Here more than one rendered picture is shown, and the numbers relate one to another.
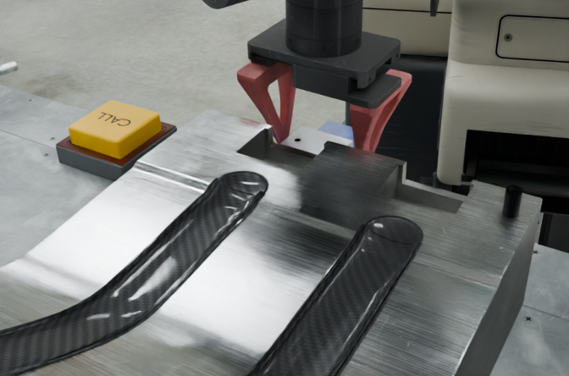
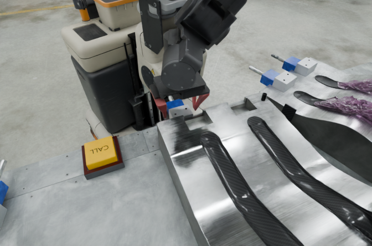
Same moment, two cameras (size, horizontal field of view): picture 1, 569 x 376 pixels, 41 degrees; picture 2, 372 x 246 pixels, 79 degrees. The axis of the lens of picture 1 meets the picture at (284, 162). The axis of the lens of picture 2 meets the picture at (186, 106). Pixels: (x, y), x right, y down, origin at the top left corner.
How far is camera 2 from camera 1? 0.41 m
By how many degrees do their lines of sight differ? 43
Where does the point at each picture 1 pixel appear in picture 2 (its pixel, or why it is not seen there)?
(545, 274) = not seen: hidden behind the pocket
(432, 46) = (116, 60)
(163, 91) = not seen: outside the picture
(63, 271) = (213, 205)
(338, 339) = (283, 155)
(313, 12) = not seen: hidden behind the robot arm
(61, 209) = (118, 193)
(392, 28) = (102, 60)
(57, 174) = (93, 184)
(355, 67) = (201, 83)
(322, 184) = (223, 122)
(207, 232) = (220, 158)
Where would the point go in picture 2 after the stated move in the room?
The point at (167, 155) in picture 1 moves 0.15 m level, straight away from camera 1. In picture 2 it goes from (175, 146) to (111, 121)
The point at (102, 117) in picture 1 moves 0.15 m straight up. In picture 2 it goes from (93, 152) to (67, 99)
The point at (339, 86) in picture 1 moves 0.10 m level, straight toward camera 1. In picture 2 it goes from (199, 91) to (239, 113)
